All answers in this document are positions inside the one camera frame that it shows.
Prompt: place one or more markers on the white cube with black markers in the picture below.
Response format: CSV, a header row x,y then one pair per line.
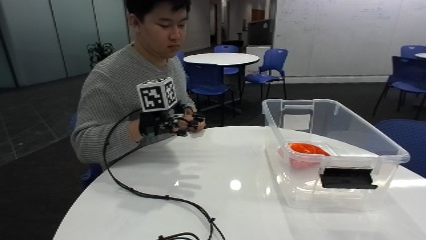
x,y
157,94

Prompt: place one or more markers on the blue chair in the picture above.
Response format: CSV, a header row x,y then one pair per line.
x,y
267,68
412,50
404,143
226,55
407,78
206,80

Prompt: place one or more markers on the the person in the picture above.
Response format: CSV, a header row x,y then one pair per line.
x,y
110,93

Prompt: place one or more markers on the round white table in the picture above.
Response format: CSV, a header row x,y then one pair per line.
x,y
221,59
420,55

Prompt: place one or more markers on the orange bowl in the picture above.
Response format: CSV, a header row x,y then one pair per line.
x,y
306,151

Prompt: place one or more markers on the green potted plant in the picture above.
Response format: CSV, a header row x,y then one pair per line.
x,y
98,51

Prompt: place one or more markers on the small clear plastic container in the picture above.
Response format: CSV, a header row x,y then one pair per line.
x,y
330,156

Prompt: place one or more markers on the large clear plastic bin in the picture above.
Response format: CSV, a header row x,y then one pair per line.
x,y
336,133

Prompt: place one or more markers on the black rectangular block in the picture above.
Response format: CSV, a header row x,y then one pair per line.
x,y
347,178

